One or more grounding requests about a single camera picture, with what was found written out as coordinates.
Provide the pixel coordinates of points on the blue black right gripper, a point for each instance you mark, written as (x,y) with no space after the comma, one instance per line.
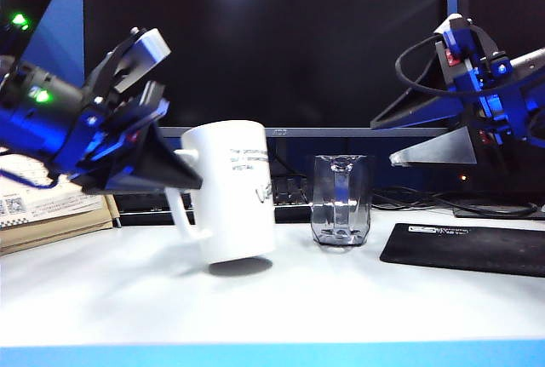
(489,94)

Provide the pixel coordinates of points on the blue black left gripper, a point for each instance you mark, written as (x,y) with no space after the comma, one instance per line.
(98,137)

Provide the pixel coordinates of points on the white ceramic mug with text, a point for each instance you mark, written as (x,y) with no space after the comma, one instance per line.
(234,213)

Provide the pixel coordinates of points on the transparent faceted plastic cup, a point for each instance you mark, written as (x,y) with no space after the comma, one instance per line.
(340,213)

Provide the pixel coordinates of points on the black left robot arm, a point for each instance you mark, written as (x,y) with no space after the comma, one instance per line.
(25,86)

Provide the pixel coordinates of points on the metal calendar stand leg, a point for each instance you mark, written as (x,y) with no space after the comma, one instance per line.
(116,213)

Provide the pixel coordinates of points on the black monitor base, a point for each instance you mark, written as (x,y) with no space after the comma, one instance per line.
(489,213)

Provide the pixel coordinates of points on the beige desk calendar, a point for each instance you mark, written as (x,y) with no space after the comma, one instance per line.
(42,218)

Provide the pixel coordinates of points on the black mouse pad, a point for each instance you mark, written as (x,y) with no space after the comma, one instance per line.
(468,252)

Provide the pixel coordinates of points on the black keyboard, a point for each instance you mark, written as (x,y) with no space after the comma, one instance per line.
(294,203)

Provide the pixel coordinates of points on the blue partition panel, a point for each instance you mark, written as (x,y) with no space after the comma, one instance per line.
(64,43)

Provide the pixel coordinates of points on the large black AOC monitor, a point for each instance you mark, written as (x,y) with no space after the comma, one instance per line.
(264,43)

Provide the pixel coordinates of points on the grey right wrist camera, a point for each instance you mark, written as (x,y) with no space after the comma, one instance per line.
(451,24)

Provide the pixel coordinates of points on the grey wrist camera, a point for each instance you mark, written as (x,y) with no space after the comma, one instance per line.
(451,24)
(145,54)

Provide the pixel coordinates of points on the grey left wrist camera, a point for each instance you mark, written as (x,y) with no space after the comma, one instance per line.
(145,54)

